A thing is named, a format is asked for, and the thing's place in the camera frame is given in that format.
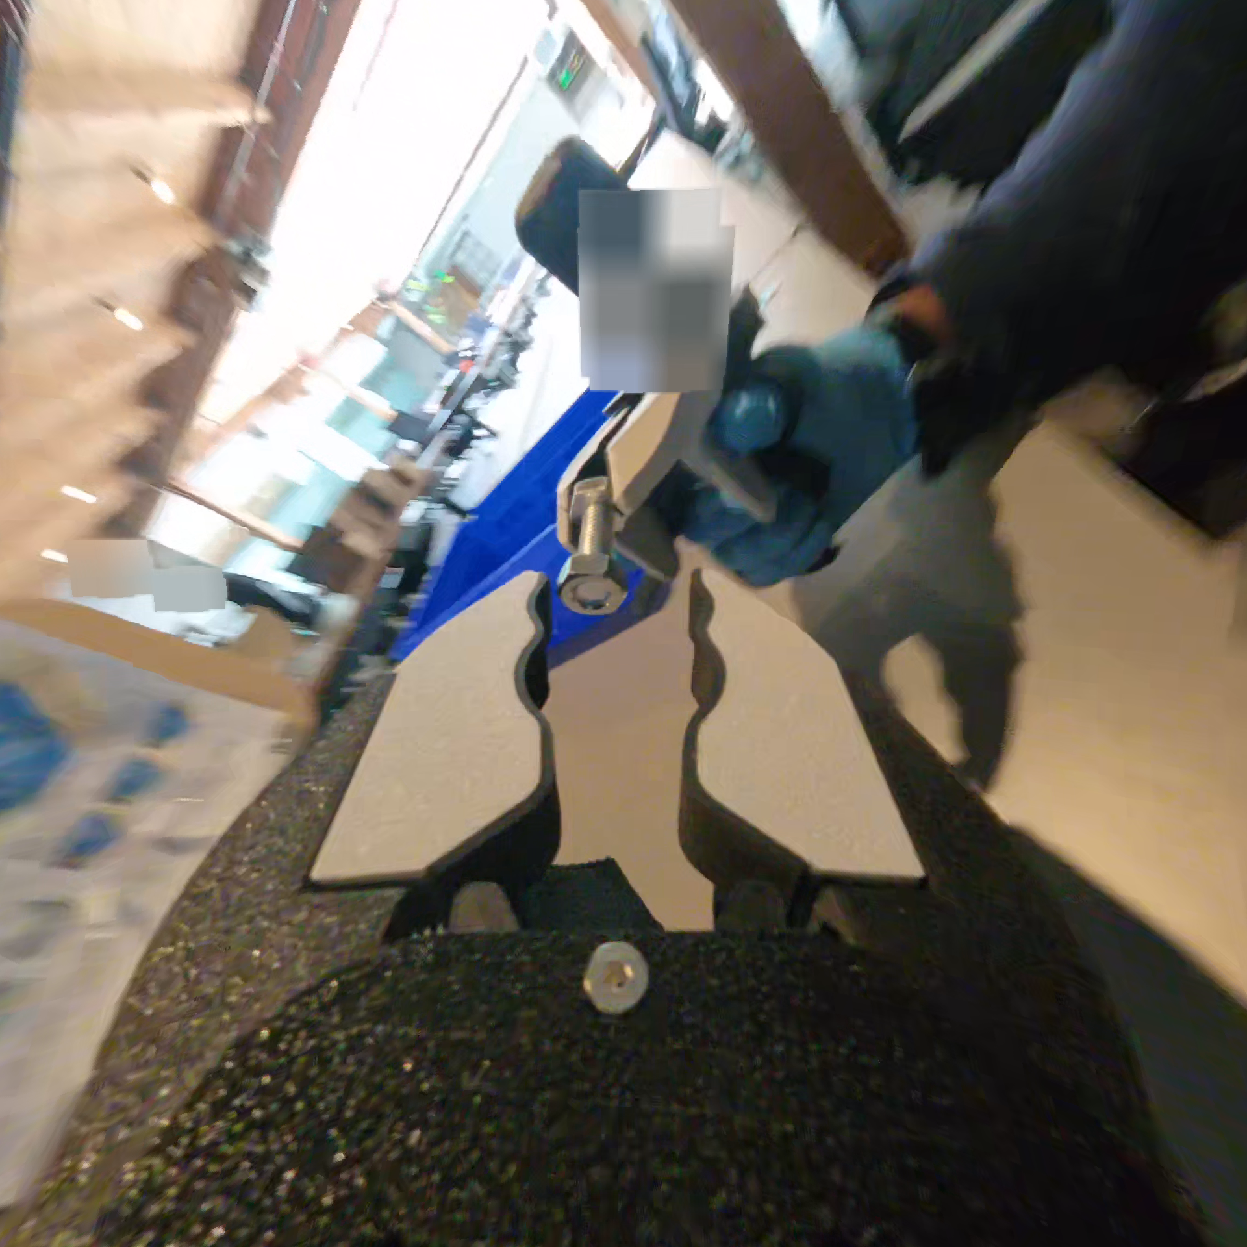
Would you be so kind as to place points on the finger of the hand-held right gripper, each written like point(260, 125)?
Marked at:
point(652, 449)
point(651, 546)

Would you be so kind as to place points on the person's right hand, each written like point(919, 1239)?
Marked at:
point(848, 419)

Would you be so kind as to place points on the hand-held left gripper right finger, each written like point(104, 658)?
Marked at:
point(799, 770)

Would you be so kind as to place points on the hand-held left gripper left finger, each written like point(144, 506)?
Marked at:
point(438, 761)

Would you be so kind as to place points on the silver bolt with nut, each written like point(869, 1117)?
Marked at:
point(576, 575)

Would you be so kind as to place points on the steel hex bolt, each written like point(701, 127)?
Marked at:
point(591, 532)

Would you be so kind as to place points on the printed instruction sheet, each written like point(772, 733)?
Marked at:
point(118, 780)

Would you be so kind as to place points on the large blue plastic bin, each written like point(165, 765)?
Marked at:
point(507, 517)

